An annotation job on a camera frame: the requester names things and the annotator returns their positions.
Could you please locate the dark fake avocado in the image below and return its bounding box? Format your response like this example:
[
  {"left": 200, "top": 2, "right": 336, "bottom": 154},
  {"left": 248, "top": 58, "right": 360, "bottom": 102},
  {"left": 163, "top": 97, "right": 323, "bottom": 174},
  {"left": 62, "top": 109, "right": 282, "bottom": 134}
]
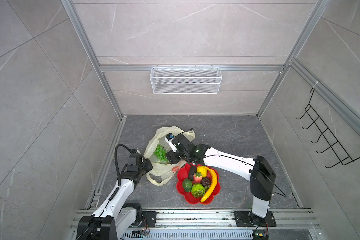
[{"left": 188, "top": 166, "right": 197, "bottom": 181}]

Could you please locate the cream printed plastic bag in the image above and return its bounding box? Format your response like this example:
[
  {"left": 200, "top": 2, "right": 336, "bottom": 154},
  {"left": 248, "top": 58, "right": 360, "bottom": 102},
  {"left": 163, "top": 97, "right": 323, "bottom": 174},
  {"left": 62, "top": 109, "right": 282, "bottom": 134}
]
[{"left": 144, "top": 126, "right": 196, "bottom": 187}]

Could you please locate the red flower-shaped plate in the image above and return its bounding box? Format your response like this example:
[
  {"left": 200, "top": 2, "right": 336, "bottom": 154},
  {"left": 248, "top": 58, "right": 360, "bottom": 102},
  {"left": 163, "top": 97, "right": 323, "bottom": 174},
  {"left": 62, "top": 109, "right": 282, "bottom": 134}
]
[{"left": 177, "top": 165, "right": 221, "bottom": 205}]

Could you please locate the green fake grape bunch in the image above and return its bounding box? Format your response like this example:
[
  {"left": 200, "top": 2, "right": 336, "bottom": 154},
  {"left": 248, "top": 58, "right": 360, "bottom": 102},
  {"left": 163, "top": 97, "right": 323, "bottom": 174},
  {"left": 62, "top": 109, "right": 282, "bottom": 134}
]
[{"left": 154, "top": 145, "right": 169, "bottom": 164}]

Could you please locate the yellow fake lemon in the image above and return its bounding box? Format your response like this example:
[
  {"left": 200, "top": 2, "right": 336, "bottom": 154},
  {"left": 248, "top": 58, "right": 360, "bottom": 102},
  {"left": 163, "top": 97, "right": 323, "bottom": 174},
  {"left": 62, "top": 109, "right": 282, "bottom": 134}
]
[{"left": 197, "top": 166, "right": 208, "bottom": 178}]

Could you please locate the red fake strawberry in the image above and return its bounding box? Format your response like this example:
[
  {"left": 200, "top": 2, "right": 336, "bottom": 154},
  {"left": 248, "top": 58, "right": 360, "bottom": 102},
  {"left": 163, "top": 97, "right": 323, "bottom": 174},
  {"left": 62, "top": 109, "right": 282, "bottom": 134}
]
[{"left": 193, "top": 172, "right": 203, "bottom": 183}]

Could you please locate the green fake mango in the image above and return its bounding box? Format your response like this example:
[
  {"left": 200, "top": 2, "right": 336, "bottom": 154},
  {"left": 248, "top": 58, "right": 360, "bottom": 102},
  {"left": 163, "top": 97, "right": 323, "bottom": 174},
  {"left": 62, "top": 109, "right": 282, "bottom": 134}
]
[{"left": 182, "top": 179, "right": 193, "bottom": 193}]

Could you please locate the dark red fake date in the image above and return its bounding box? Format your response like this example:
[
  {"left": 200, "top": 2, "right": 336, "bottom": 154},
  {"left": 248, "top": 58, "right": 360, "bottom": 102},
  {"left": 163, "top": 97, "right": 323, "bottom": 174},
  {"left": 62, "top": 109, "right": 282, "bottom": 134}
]
[{"left": 200, "top": 177, "right": 211, "bottom": 187}]

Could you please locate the yellow fake banana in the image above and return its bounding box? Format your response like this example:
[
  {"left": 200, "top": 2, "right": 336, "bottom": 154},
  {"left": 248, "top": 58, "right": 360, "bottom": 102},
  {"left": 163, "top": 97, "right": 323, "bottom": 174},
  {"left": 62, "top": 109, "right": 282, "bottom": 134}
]
[{"left": 201, "top": 167, "right": 218, "bottom": 202}]

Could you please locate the green fake custard apple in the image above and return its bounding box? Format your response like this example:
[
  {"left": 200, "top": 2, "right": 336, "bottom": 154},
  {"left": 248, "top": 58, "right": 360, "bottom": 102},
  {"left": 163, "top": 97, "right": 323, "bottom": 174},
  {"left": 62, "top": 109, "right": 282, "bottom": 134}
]
[{"left": 191, "top": 183, "right": 206, "bottom": 198}]

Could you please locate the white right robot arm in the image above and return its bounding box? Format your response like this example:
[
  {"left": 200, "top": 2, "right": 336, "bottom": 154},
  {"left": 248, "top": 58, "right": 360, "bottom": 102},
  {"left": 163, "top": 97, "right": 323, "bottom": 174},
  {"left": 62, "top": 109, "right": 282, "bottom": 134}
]
[{"left": 165, "top": 133, "right": 276, "bottom": 227}]

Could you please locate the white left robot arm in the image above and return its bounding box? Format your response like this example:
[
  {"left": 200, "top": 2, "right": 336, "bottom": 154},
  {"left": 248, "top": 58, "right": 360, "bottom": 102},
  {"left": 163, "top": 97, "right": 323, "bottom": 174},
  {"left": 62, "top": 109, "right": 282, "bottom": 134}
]
[{"left": 76, "top": 150, "right": 153, "bottom": 240}]

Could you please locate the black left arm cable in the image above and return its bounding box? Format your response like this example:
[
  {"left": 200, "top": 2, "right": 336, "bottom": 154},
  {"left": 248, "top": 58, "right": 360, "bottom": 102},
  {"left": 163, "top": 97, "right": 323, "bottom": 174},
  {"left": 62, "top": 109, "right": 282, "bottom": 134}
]
[{"left": 113, "top": 143, "right": 139, "bottom": 187}]

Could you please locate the white wire mesh basket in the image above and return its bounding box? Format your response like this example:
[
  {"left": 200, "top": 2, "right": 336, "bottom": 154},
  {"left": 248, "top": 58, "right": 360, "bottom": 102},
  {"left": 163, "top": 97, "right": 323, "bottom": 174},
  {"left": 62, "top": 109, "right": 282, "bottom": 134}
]
[{"left": 150, "top": 67, "right": 223, "bottom": 95}]

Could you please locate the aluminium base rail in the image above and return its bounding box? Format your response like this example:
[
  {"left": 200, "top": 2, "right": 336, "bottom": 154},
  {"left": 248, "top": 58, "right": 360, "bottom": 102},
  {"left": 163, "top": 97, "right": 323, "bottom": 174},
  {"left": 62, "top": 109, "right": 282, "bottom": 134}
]
[{"left": 68, "top": 208, "right": 322, "bottom": 240}]

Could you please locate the black wire hook rack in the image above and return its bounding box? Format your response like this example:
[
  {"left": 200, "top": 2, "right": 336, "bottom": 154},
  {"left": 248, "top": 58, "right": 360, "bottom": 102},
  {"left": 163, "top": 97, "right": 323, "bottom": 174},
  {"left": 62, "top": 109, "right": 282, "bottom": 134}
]
[{"left": 296, "top": 88, "right": 360, "bottom": 169}]

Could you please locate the aluminium frame rail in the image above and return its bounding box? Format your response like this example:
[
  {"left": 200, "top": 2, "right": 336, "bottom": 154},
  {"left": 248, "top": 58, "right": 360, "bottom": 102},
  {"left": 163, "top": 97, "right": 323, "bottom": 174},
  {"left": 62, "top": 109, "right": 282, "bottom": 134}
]
[{"left": 62, "top": 0, "right": 123, "bottom": 120}]

